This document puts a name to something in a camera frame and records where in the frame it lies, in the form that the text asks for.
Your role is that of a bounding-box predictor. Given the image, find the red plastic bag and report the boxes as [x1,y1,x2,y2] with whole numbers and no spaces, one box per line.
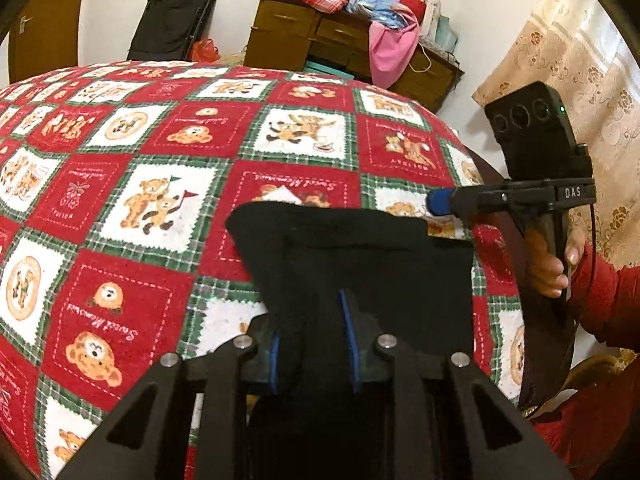
[191,38,221,64]

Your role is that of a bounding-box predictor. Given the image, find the person's right hand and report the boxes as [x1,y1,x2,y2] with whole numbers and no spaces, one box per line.
[525,230,586,299]

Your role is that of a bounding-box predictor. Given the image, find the person's right forearm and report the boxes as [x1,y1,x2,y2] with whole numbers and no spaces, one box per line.
[567,245,640,352]

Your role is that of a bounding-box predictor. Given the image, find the blue patterned cloth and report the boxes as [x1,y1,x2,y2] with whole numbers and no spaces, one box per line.
[346,0,410,30]

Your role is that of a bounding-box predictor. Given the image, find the pink cloth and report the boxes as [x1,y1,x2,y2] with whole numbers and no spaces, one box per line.
[368,10,421,89]

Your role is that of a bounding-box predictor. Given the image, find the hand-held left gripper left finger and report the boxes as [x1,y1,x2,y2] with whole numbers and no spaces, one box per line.
[60,314,281,480]

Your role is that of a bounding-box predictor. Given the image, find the brown wooden dresser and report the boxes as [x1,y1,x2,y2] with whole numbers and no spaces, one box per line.
[244,0,464,114]

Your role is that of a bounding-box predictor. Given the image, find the teal box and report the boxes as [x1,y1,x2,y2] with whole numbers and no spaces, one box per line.
[301,59,347,79]

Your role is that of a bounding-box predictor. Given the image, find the black suitcase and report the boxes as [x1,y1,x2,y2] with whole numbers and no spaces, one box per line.
[126,0,218,62]

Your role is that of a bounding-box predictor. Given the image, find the pale teal boxes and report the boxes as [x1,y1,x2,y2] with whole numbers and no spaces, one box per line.
[420,0,459,53]

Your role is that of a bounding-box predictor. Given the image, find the beige floral curtain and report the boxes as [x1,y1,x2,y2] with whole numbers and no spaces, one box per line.
[472,0,640,271]

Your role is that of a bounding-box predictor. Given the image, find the black pants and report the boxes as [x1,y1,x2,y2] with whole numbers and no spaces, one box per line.
[225,203,476,480]

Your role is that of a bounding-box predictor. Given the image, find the person's red clothing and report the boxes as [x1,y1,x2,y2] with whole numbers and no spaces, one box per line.
[530,360,640,467]

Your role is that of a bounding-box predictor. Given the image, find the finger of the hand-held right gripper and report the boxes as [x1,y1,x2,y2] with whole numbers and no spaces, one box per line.
[425,185,556,219]

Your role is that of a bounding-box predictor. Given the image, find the brown wooden door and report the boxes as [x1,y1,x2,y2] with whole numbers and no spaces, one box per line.
[9,0,92,84]

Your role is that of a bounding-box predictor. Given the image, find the red bear printed blanket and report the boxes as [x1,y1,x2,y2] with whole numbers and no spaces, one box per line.
[0,60,526,480]

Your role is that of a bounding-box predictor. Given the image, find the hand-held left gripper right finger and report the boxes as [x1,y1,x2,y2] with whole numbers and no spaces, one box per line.
[338,289,573,480]

